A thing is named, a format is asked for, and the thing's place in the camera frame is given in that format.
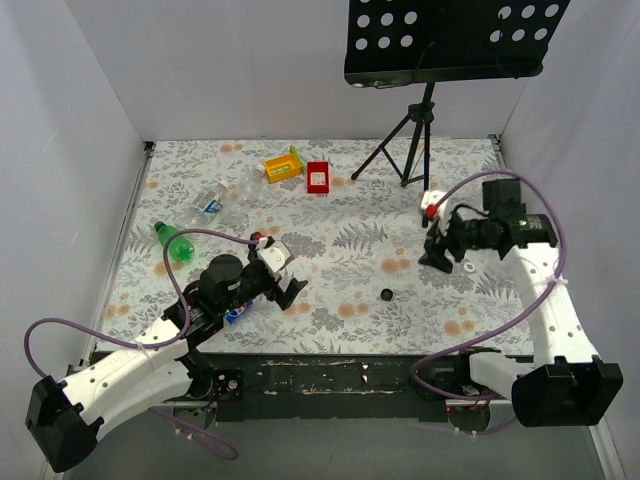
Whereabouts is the clear bottle blue cap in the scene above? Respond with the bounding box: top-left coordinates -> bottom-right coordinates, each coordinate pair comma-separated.
224,300 -> 253,325

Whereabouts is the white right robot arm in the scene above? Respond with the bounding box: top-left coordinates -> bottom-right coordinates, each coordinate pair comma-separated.
419,178 -> 623,427

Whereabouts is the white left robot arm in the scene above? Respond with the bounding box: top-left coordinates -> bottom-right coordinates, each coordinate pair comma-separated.
25,232 -> 306,473

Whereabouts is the large clear crumpled bottle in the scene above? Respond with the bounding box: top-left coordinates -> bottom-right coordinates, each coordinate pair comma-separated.
175,207 -> 233,243

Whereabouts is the clear bottle green-blue label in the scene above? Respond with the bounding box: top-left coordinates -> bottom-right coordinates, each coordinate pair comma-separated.
186,180 -> 229,223

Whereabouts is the green plastic bottle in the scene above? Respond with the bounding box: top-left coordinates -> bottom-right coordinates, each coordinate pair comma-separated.
153,221 -> 195,263

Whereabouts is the yellow plastic bin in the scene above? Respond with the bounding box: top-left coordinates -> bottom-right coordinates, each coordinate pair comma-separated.
264,153 -> 304,183

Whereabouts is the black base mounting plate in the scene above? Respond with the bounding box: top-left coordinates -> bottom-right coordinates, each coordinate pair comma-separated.
170,353 -> 489,423

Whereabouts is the red plastic bin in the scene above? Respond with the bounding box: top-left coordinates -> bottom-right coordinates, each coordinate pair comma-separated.
306,161 -> 330,195

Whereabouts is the green plastic bin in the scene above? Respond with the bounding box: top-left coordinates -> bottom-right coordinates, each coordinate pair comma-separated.
289,145 -> 304,171

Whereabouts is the black music stand tripod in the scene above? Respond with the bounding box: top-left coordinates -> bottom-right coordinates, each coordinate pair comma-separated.
344,0 -> 569,186

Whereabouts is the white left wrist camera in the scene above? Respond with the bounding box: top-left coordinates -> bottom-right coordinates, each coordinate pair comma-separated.
256,237 -> 294,277

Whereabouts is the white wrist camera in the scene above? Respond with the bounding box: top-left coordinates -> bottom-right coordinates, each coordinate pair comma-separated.
256,237 -> 294,277
419,190 -> 452,226

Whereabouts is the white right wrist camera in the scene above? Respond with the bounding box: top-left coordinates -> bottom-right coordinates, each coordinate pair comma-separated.
419,190 -> 452,226

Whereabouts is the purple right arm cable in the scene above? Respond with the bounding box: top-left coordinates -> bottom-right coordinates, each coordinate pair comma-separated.
410,169 -> 569,436

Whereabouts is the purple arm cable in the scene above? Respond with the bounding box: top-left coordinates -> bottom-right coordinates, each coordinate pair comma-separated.
410,169 -> 569,436
24,228 -> 269,461

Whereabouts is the aluminium frame rail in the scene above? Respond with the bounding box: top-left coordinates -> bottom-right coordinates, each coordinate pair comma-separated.
39,139 -> 161,480

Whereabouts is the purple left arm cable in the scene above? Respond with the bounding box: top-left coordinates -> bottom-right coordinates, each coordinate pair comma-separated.
24,228 -> 269,461

